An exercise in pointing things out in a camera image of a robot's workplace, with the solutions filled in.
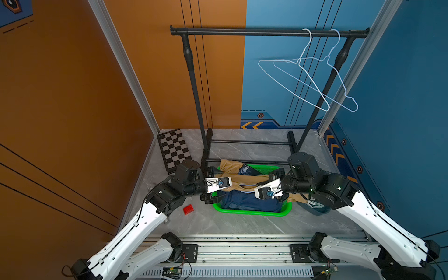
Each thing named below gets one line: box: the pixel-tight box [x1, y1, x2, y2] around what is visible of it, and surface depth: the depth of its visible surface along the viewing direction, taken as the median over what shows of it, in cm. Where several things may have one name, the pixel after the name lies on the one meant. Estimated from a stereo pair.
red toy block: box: [183, 204, 195, 216], surface depth 87 cm
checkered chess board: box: [156, 128, 193, 175], surface depth 110 cm
